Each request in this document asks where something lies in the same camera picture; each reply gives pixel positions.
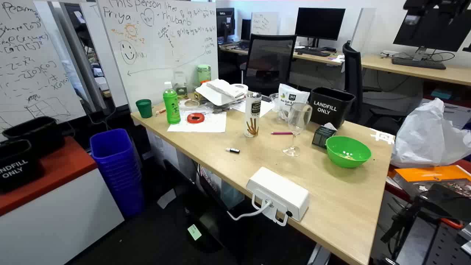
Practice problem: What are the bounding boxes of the black landfill bin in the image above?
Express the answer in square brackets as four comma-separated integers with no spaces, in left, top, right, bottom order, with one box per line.
[0,137,45,194]
[310,87,357,129]

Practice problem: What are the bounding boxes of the plain black bin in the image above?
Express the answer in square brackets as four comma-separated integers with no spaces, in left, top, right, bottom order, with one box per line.
[2,115,67,159]

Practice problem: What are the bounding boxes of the tall glass with hand print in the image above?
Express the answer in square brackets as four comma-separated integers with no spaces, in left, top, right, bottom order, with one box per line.
[245,91,264,140]

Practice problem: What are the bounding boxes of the white paper sheet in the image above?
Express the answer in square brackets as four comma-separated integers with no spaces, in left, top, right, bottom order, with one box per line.
[167,107,230,135]

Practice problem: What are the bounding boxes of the white paper stack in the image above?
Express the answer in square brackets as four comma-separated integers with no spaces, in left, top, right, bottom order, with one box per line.
[195,78,251,107]

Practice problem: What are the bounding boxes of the clear wine glass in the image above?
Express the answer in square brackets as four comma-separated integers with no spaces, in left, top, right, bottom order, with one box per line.
[282,98,310,157]

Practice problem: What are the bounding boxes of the white packet with black label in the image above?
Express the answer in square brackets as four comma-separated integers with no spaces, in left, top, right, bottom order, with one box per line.
[276,81,312,125]

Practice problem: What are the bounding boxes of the green plastic bottle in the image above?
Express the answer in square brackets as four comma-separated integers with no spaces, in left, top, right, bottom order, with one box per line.
[162,81,183,125]

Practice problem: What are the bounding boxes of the white power box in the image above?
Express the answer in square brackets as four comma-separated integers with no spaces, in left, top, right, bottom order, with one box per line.
[245,165,312,228]

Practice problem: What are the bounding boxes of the clear plastic bottle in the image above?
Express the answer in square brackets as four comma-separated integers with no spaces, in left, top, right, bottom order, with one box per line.
[171,69,190,97]

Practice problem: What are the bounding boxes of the black mesh office chair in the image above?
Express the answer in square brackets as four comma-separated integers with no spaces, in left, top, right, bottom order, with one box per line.
[240,32,299,97]

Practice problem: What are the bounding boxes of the small black cube box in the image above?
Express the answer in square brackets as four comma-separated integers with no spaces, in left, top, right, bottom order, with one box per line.
[311,123,339,150]

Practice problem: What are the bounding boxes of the small green cup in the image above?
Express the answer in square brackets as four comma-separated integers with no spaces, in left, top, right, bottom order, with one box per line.
[136,97,155,119]

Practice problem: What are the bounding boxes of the green white floor label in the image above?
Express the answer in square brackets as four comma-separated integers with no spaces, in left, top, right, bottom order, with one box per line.
[186,222,204,243]

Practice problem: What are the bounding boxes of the whiteboard with smiley drawing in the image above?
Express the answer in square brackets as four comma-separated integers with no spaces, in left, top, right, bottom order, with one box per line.
[96,0,221,109]

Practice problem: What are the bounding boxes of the small dark monitor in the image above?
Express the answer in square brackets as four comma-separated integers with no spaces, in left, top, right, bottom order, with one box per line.
[215,6,237,39]

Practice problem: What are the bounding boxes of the green plastic bowl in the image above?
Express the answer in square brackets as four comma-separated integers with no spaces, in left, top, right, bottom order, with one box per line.
[324,134,373,170]

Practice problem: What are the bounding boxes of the stacked blue bins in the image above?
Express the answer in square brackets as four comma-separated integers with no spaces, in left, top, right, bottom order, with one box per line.
[89,126,148,221]

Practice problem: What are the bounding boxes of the white plastic bag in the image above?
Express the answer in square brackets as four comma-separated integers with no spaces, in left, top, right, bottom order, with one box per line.
[391,97,471,169]

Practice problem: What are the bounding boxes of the black metal stand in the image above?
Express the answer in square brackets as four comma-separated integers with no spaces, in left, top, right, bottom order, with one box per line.
[379,194,471,265]

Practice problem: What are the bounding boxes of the white cabinet with red top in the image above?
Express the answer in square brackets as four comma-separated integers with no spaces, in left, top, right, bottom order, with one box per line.
[0,135,127,265]

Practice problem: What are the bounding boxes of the orange folder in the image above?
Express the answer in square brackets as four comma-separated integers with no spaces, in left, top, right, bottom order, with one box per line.
[393,163,471,185]

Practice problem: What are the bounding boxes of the whiteboard with black writing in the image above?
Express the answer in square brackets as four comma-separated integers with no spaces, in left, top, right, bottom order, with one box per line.
[0,0,89,135]

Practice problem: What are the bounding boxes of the wooden office desk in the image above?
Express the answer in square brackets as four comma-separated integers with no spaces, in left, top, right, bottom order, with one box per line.
[218,42,471,88]

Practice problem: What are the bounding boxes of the large black computer monitor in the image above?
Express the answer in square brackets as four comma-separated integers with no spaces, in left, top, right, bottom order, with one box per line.
[391,0,471,70]

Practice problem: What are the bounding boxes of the red tape ring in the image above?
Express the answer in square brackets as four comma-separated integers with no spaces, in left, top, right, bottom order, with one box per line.
[186,110,207,125]

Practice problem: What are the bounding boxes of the white cable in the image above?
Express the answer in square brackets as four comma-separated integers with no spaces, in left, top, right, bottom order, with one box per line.
[226,198,273,222]

